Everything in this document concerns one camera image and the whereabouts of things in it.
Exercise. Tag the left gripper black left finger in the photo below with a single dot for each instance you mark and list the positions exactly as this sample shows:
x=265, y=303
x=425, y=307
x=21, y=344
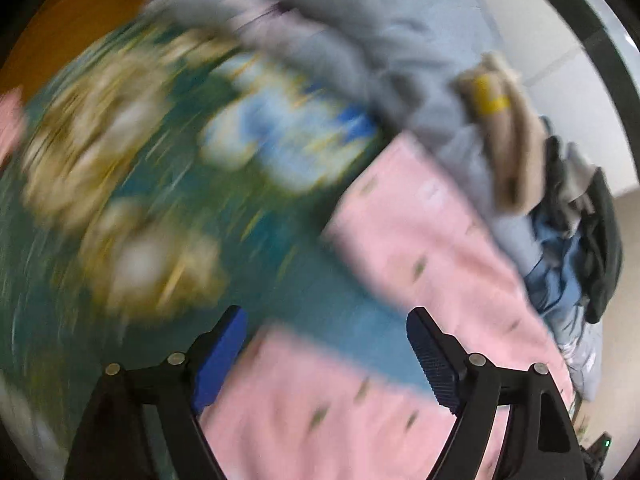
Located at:
x=111, y=441

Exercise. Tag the pink fleece pajama pants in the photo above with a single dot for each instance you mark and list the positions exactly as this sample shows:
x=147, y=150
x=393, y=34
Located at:
x=329, y=387

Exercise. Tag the dark clothes pile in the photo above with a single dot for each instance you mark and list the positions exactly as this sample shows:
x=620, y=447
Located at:
x=578, y=204

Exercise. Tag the blue denim garment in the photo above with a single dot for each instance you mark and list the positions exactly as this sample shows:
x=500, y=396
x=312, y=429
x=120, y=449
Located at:
x=555, y=285

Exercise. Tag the green floral plush blanket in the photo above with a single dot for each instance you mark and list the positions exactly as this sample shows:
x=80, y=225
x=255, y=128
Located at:
x=152, y=165

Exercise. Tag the beige yellow plaid garment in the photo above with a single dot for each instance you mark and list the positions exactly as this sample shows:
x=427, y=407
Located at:
x=514, y=134

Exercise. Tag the pink knitted cloth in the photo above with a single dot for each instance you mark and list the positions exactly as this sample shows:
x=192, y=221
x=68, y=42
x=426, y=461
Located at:
x=13, y=122

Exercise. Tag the grey floral quilt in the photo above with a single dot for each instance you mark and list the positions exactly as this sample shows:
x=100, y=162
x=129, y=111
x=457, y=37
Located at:
x=402, y=59

